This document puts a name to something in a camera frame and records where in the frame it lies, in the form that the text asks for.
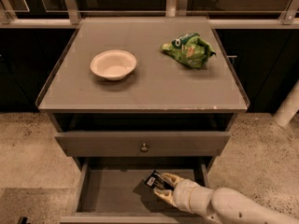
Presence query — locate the grey drawer cabinet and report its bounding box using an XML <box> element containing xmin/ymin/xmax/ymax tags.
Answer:
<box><xmin>35</xmin><ymin>15</ymin><xmax>250</xmax><ymax>173</ymax></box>

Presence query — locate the grey top drawer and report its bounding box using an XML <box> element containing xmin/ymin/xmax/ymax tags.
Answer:
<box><xmin>54</xmin><ymin>131</ymin><xmax>231</xmax><ymax>157</ymax></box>

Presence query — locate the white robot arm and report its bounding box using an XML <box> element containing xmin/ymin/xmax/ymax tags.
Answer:
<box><xmin>153</xmin><ymin>173</ymin><xmax>299</xmax><ymax>224</ymax></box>

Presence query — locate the white paper bowl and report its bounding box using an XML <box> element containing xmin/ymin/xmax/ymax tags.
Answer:
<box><xmin>90</xmin><ymin>50</ymin><xmax>136</xmax><ymax>81</ymax></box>

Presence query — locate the small black floor object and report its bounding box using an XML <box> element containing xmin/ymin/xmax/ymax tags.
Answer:
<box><xmin>18</xmin><ymin>217</ymin><xmax>27</xmax><ymax>224</ymax></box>

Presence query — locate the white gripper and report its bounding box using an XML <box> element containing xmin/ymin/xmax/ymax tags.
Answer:
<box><xmin>153</xmin><ymin>173</ymin><xmax>215</xmax><ymax>215</ymax></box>

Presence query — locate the grey open middle drawer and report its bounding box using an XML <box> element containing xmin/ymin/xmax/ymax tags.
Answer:
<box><xmin>59</xmin><ymin>157</ymin><xmax>209</xmax><ymax>224</ymax></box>

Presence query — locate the metal railing frame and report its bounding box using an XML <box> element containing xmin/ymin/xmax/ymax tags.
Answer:
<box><xmin>0</xmin><ymin>0</ymin><xmax>299</xmax><ymax>29</ymax></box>

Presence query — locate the green crumpled chip bag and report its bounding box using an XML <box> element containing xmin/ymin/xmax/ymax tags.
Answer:
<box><xmin>160</xmin><ymin>33</ymin><xmax>216</xmax><ymax>69</ymax></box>

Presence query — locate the round metal drawer knob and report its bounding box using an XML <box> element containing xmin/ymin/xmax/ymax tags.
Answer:
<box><xmin>140</xmin><ymin>143</ymin><xmax>149</xmax><ymax>152</ymax></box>

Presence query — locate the white cylindrical post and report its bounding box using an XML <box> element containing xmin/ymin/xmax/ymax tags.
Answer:
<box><xmin>273</xmin><ymin>80</ymin><xmax>299</xmax><ymax>127</ymax></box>

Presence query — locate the black rxbar chocolate wrapper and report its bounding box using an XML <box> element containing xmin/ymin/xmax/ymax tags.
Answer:
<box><xmin>144</xmin><ymin>170</ymin><xmax>175</xmax><ymax>190</ymax></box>

